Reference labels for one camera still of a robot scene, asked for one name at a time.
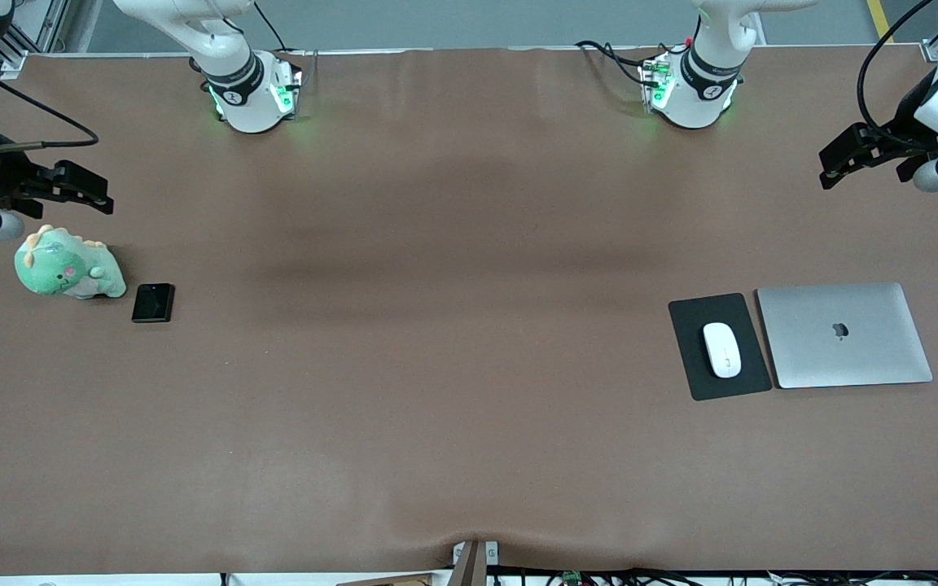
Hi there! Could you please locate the white computer mouse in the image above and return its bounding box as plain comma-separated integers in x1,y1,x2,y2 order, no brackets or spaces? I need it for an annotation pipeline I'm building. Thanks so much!
702,322,743,379

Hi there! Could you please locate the black mouse pad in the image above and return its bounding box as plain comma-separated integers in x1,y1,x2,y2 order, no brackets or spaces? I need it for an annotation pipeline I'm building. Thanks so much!
668,293,774,402

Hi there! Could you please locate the green dinosaur plush toy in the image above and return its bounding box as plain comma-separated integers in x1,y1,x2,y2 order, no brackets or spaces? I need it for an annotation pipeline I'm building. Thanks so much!
14,225,128,300

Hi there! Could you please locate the silver laptop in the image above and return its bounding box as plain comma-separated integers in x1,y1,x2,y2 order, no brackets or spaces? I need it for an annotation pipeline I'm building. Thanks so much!
756,282,934,390

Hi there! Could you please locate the brown table cover sheet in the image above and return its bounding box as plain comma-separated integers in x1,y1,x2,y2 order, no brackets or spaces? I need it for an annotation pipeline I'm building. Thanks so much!
0,45,938,577

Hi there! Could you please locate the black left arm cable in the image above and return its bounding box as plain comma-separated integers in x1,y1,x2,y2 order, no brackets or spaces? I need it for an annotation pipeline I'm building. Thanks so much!
857,0,938,149

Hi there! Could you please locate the black left base cable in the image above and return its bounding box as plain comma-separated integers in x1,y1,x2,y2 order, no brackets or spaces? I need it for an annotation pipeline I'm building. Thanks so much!
575,39,651,68
599,46,653,87

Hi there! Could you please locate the black base cable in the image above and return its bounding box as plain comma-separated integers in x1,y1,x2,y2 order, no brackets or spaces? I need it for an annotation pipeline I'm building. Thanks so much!
599,46,653,87
253,0,307,78
575,39,651,68

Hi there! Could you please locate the black right base cable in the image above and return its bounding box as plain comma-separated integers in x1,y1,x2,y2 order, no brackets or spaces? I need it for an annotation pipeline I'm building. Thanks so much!
253,0,307,78

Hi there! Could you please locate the small metal table bracket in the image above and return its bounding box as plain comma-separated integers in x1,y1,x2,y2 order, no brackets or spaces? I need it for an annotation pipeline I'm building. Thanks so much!
451,540,501,568

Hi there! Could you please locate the brown wooden post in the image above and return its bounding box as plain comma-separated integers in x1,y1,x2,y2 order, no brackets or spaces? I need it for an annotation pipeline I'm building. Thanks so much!
337,541,488,586

